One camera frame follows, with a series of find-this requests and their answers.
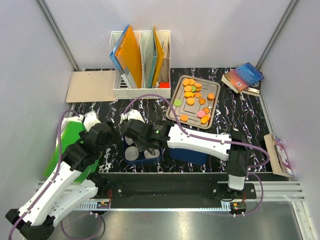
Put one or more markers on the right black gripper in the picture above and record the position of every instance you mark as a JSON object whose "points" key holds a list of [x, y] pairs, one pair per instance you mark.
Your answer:
{"points": [[141, 147]]}

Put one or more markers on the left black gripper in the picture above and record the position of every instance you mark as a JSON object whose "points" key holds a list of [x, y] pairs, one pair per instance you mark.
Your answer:
{"points": [[111, 139]]}

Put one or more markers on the orange round cookie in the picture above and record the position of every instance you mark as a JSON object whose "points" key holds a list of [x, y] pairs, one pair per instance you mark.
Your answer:
{"points": [[190, 101]]}

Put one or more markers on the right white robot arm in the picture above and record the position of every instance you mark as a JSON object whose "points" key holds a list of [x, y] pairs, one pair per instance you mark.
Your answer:
{"points": [[230, 149]]}

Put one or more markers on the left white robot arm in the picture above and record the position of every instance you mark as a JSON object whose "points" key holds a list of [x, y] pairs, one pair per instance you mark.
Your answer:
{"points": [[38, 217]]}

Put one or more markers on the white paper cup bottom-right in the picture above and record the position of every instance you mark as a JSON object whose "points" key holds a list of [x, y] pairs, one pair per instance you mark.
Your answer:
{"points": [[147, 155]]}

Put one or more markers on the blue cookie tin box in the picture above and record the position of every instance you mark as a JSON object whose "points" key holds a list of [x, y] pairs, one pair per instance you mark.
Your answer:
{"points": [[140, 160]]}

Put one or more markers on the white paper cup bottom-left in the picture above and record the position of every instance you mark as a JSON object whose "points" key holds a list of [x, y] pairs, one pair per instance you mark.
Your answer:
{"points": [[131, 153]]}

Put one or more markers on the white paper cup top-left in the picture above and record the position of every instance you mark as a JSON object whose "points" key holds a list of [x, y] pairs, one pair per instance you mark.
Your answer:
{"points": [[128, 140]]}

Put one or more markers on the green folder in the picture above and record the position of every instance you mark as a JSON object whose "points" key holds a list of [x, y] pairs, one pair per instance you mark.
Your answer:
{"points": [[69, 134]]}

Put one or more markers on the blue tin lid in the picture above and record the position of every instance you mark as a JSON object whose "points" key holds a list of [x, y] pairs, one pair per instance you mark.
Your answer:
{"points": [[188, 156]]}

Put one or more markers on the beige clipboard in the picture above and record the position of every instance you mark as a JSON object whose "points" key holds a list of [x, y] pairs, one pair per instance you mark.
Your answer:
{"points": [[91, 86]]}

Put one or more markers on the green round cookie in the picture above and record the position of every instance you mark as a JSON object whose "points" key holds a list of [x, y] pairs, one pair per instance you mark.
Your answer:
{"points": [[177, 103]]}

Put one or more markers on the pink round cookie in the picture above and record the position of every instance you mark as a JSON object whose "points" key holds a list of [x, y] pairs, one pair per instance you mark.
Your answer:
{"points": [[201, 114]]}

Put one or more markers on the metal baking tray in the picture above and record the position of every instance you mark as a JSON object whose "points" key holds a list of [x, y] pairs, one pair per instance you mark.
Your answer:
{"points": [[197, 88]]}

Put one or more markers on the red small box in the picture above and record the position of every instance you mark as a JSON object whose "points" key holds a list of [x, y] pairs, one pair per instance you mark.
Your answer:
{"points": [[164, 85]]}

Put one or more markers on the orange folder left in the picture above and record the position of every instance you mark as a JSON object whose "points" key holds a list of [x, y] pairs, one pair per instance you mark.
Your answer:
{"points": [[128, 55]]}

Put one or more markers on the orange folder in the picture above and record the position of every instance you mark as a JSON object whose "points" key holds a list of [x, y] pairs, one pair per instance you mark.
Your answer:
{"points": [[159, 58], [128, 55]]}

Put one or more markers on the white file organizer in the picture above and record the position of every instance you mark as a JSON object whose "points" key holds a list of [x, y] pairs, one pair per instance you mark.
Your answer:
{"points": [[120, 89]]}

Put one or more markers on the orange folder right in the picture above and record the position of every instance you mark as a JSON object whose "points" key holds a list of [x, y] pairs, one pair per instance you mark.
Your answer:
{"points": [[159, 58]]}

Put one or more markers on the black marble mat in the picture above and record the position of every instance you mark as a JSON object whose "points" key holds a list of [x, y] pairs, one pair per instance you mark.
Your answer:
{"points": [[233, 112]]}

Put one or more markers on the blue cover book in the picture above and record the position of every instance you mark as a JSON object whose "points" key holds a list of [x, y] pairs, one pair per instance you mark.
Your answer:
{"points": [[244, 76]]}

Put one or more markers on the lower paperback book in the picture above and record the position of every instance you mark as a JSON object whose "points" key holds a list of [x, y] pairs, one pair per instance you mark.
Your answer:
{"points": [[254, 90]]}

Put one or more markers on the purple book at right edge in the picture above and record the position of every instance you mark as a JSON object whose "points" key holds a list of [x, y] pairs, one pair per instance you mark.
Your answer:
{"points": [[279, 160]]}

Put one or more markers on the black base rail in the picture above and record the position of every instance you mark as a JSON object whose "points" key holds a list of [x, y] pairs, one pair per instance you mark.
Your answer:
{"points": [[172, 191]]}

